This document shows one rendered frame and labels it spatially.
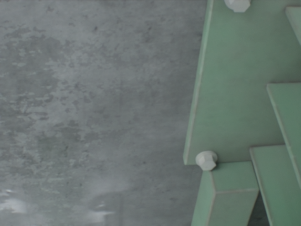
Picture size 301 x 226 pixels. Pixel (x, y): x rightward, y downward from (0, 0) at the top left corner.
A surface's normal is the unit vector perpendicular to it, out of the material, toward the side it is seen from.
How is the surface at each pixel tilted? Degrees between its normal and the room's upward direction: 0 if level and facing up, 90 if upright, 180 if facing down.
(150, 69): 0
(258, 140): 0
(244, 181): 90
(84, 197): 0
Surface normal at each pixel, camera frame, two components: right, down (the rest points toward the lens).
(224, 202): 0.12, 0.72
